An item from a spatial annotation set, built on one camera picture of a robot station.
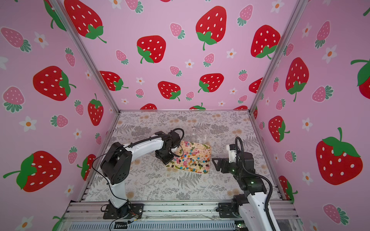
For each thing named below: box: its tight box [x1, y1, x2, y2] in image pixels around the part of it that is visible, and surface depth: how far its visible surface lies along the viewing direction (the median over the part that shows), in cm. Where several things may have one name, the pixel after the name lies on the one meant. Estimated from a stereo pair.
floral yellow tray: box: [165, 140, 212, 174], surface depth 95 cm
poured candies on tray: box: [171, 149, 210, 173], surface depth 93 cm
